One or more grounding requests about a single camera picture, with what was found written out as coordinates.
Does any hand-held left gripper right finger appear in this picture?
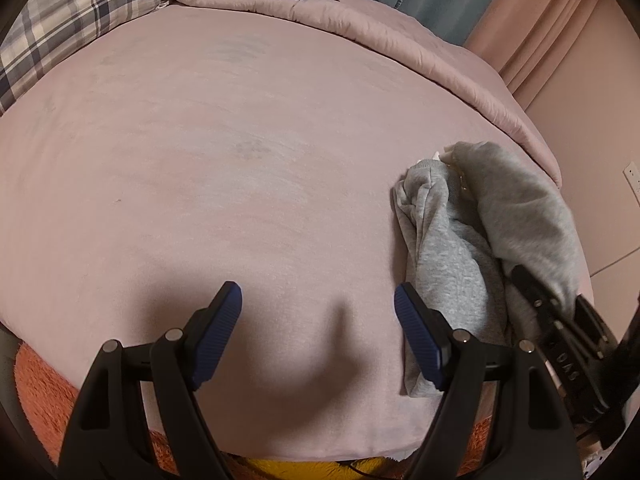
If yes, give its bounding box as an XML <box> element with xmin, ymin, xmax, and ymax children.
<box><xmin>394</xmin><ymin>282</ymin><xmax>583</xmax><ymax>480</ymax></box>

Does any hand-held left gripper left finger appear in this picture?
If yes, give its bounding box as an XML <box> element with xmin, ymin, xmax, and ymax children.
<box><xmin>57</xmin><ymin>281</ymin><xmax>243</xmax><ymax>480</ymax></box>

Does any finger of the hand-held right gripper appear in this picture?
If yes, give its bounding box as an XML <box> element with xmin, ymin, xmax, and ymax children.
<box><xmin>574</xmin><ymin>294</ymin><xmax>616</xmax><ymax>343</ymax></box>
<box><xmin>510</xmin><ymin>265</ymin><xmax>558</xmax><ymax>323</ymax></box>

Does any grey sweatshirt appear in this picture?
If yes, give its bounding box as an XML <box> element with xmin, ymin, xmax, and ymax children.
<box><xmin>391</xmin><ymin>141</ymin><xmax>583</xmax><ymax>398</ymax></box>

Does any yellow plush item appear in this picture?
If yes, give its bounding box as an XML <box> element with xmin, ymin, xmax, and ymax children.
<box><xmin>235</xmin><ymin>455</ymin><xmax>396</xmax><ymax>480</ymax></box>

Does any orange shaggy rug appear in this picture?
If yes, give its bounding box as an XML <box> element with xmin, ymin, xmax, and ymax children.
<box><xmin>12</xmin><ymin>342</ymin><xmax>501</xmax><ymax>480</ymax></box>

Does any pink curtain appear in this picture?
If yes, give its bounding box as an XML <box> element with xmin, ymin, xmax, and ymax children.
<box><xmin>465</xmin><ymin>0</ymin><xmax>608</xmax><ymax>111</ymax></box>

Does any pink duvet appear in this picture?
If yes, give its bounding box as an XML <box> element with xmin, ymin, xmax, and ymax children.
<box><xmin>142</xmin><ymin>0</ymin><xmax>563</xmax><ymax>188</ymax></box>

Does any plaid pillow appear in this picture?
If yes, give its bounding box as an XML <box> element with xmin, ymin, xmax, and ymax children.
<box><xmin>0</xmin><ymin>0</ymin><xmax>173</xmax><ymax>116</ymax></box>

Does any black cable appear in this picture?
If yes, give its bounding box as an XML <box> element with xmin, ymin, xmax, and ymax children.
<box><xmin>345</xmin><ymin>457</ymin><xmax>401</xmax><ymax>478</ymax></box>

